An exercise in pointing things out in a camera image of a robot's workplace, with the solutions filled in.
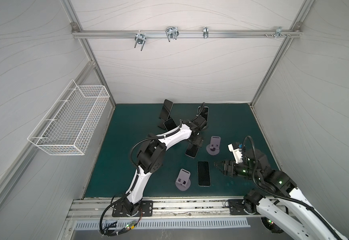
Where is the left base cable bundle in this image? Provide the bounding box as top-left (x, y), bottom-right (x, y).
top-left (98, 194), bottom-right (143, 237)

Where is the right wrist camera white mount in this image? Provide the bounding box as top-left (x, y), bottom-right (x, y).
top-left (228, 142), bottom-right (243, 164)

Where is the metal U-bolt clamp left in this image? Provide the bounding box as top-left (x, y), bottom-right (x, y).
top-left (134, 33), bottom-right (146, 51)

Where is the pink-edged phone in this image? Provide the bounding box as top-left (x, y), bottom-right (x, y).
top-left (185, 143), bottom-right (199, 158)

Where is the slotted cable duct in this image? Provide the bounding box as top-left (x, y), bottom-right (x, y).
top-left (74, 217), bottom-right (251, 231)

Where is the right base cable bundle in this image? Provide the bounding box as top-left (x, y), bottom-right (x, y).
top-left (260, 216), bottom-right (284, 234)

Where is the phone on back-right purple stand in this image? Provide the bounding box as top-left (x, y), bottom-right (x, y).
top-left (197, 106), bottom-right (209, 121)

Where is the base cable bundle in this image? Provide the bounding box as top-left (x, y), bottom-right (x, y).
top-left (260, 216), bottom-right (284, 234)
top-left (98, 194), bottom-right (143, 237)

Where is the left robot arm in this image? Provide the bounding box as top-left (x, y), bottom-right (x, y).
top-left (122, 114), bottom-right (207, 216)

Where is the purple stand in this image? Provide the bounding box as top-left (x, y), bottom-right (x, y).
top-left (175, 169), bottom-right (191, 192)
top-left (206, 136), bottom-right (221, 156)

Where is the metal U-bolt clamp centre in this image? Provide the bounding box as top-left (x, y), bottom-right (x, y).
top-left (165, 27), bottom-right (179, 42)

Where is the phone on back-centre purple stand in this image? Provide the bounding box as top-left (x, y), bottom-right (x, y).
top-left (163, 118), bottom-right (177, 132)

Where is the purple stand front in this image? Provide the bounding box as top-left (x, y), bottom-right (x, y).
top-left (175, 169), bottom-right (191, 192)

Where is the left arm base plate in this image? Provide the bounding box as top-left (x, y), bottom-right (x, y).
top-left (112, 199), bottom-right (153, 218)

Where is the metal u-bolt clamp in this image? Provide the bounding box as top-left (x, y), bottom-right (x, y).
top-left (134, 33), bottom-right (146, 51)
top-left (165, 27), bottom-right (179, 42)

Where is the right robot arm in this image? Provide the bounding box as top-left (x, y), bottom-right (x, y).
top-left (214, 146), bottom-right (346, 240)

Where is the purple stand right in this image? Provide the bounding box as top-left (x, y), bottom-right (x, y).
top-left (206, 136), bottom-right (221, 156)

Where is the green table mat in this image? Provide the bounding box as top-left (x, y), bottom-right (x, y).
top-left (85, 104), bottom-right (277, 198)

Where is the white wire basket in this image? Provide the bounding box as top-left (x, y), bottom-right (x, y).
top-left (27, 80), bottom-right (109, 156)

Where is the phone on black back stand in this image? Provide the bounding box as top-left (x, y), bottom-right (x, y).
top-left (159, 99), bottom-right (173, 121)

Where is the aluminium cross rail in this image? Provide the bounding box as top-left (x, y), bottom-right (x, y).
top-left (72, 29), bottom-right (303, 39)

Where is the teal-edged phone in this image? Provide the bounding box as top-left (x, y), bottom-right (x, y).
top-left (197, 161), bottom-right (211, 187)

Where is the metal bracket right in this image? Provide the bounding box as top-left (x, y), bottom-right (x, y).
top-left (264, 27), bottom-right (291, 39)

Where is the metal clamp small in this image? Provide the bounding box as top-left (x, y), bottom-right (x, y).
top-left (203, 27), bottom-right (209, 39)

